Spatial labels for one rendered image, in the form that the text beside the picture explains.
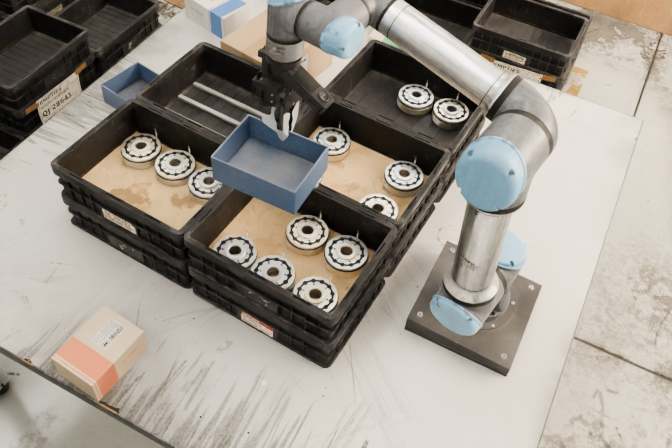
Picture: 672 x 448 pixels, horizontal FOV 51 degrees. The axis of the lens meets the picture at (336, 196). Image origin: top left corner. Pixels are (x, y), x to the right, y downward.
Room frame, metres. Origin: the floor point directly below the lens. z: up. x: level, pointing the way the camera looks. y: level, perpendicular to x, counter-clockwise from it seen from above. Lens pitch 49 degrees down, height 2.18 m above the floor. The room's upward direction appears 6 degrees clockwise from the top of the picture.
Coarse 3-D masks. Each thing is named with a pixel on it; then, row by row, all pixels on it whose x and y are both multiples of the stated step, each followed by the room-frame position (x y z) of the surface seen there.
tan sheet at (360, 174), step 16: (320, 128) 1.43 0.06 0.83; (352, 144) 1.38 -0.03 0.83; (352, 160) 1.32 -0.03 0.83; (368, 160) 1.32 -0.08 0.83; (384, 160) 1.33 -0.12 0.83; (336, 176) 1.25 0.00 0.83; (352, 176) 1.26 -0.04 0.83; (368, 176) 1.27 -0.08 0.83; (352, 192) 1.20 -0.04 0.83; (368, 192) 1.21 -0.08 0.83; (384, 192) 1.21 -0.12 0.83; (400, 208) 1.17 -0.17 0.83
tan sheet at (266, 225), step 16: (256, 208) 1.12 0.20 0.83; (272, 208) 1.12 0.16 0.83; (240, 224) 1.06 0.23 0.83; (256, 224) 1.07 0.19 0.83; (272, 224) 1.07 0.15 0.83; (256, 240) 1.02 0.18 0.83; (272, 240) 1.02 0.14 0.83; (288, 256) 0.98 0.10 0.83; (304, 256) 0.99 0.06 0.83; (320, 256) 0.99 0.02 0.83; (368, 256) 1.00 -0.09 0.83; (304, 272) 0.94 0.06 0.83; (320, 272) 0.94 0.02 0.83; (336, 288) 0.90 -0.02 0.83
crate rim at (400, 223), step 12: (348, 108) 1.41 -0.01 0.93; (300, 120) 1.35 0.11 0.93; (372, 120) 1.38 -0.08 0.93; (408, 132) 1.34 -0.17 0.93; (432, 144) 1.31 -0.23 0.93; (444, 156) 1.27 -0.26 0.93; (432, 180) 1.18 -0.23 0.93; (336, 192) 1.11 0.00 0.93; (420, 192) 1.14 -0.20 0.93; (360, 204) 1.08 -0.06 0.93; (384, 216) 1.05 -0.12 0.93; (408, 216) 1.06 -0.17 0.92
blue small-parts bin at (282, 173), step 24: (240, 144) 1.09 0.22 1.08; (264, 144) 1.11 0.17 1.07; (288, 144) 1.09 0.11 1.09; (312, 144) 1.07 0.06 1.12; (216, 168) 0.99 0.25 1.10; (240, 168) 1.03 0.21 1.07; (264, 168) 1.04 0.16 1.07; (288, 168) 1.04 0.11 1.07; (312, 168) 0.99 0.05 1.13; (264, 192) 0.95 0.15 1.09; (288, 192) 0.92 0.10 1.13
